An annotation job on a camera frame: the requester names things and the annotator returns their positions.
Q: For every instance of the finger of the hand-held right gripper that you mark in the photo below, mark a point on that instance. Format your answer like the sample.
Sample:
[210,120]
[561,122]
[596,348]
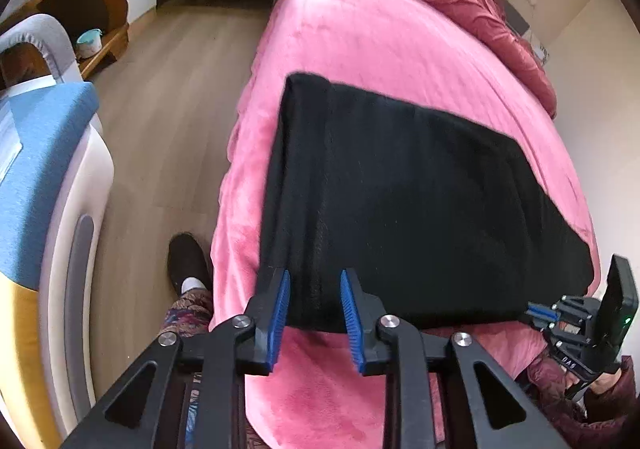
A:
[542,323]
[542,309]

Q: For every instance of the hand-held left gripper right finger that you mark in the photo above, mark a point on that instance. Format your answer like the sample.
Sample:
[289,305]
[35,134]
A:
[352,324]

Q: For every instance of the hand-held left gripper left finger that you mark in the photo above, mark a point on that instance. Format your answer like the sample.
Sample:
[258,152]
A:
[277,319]

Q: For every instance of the black pants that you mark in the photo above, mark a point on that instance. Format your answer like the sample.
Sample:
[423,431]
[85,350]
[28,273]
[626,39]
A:
[400,189]

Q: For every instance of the person's right forearm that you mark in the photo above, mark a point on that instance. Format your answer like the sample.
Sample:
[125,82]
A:
[615,419]

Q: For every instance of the person's leg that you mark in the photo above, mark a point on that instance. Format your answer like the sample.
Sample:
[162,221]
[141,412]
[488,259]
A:
[185,314]

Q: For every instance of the person's dark shoe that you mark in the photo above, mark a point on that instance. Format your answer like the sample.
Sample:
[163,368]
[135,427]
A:
[185,259]

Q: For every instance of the white flower-print board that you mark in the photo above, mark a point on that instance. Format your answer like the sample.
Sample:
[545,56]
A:
[539,52]

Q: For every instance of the pink bed blanket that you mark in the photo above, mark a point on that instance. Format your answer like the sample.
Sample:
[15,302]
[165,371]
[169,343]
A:
[375,39]

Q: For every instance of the grey headboard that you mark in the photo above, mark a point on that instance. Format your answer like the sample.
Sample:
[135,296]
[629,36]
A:
[515,16]

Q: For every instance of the blue and white chair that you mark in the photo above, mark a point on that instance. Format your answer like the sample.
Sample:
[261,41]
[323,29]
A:
[45,139]

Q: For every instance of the wooden shelf unit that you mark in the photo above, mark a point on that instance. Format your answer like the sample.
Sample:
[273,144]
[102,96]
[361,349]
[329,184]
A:
[65,4]

